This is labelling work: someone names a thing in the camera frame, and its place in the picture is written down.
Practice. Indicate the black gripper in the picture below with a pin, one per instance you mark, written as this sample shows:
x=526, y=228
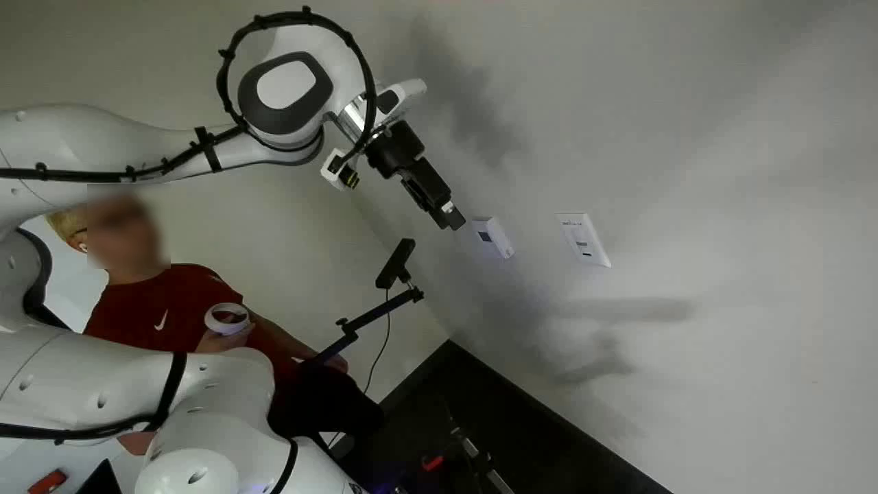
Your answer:
x=393, y=149

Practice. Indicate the small white object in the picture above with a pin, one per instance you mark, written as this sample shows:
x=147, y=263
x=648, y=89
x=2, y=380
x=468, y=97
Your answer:
x=494, y=236

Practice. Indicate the white handheld controller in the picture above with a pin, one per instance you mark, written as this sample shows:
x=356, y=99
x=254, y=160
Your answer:
x=227, y=315

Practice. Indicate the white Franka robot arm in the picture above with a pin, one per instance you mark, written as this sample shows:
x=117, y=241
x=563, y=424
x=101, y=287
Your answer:
x=92, y=145

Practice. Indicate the person's hand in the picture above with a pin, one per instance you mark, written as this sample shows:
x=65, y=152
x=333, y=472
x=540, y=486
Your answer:
x=221, y=343

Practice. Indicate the black low table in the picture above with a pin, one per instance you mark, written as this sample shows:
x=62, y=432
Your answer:
x=511, y=439

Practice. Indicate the grey metal rod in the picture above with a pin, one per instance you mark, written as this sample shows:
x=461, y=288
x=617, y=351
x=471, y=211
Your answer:
x=477, y=455

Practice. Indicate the small red object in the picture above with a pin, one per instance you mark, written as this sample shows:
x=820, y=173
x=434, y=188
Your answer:
x=431, y=465

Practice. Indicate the person in red shirt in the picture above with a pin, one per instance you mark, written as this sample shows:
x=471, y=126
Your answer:
x=147, y=306

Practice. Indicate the dark framed glasses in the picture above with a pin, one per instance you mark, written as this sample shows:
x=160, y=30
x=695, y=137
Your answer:
x=117, y=221

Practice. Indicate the black flat object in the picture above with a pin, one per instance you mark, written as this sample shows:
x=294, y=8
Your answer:
x=101, y=479

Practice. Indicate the red block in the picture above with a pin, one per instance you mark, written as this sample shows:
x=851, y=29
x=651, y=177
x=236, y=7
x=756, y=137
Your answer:
x=46, y=480

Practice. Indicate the black camera on stand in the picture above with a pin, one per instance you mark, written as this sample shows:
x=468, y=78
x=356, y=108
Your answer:
x=397, y=263

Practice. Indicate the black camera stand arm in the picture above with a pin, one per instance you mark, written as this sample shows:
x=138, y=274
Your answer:
x=372, y=315

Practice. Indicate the white wall outlet plate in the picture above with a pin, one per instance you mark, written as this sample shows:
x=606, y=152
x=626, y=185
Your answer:
x=584, y=239

